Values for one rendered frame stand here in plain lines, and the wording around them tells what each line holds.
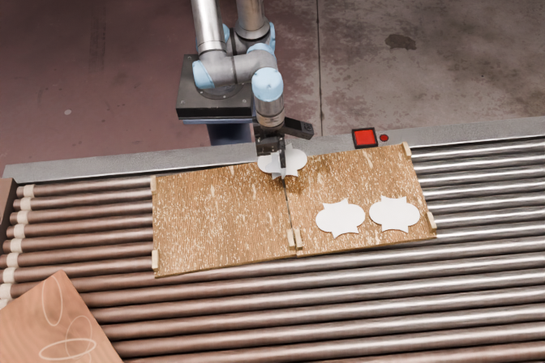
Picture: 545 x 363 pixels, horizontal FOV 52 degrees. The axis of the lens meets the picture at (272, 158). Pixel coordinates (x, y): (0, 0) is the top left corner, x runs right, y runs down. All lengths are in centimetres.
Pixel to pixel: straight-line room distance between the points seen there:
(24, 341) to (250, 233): 65
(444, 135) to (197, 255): 90
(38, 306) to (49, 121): 203
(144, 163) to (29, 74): 205
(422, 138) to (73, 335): 121
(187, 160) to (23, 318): 69
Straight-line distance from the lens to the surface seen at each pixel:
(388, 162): 182
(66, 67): 380
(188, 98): 203
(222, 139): 220
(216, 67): 147
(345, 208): 169
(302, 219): 168
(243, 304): 159
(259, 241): 165
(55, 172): 199
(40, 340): 156
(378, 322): 157
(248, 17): 182
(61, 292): 159
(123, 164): 192
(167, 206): 176
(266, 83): 138
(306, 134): 154
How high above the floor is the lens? 238
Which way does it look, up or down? 53 degrees down
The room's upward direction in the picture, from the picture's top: 5 degrees counter-clockwise
